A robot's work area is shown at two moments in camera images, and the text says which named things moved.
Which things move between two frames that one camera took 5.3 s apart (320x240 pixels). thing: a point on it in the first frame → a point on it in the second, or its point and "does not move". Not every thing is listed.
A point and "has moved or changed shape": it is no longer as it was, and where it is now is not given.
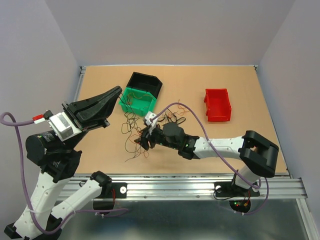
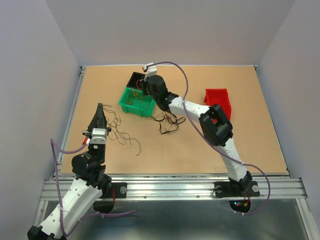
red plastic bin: x=217 y=105 does not move
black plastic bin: x=145 y=82 does not move
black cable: x=170 y=116 does not move
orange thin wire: x=135 y=96 has moved or changed shape
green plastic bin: x=137 y=101 does not move
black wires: x=132 y=127 → x=113 y=121
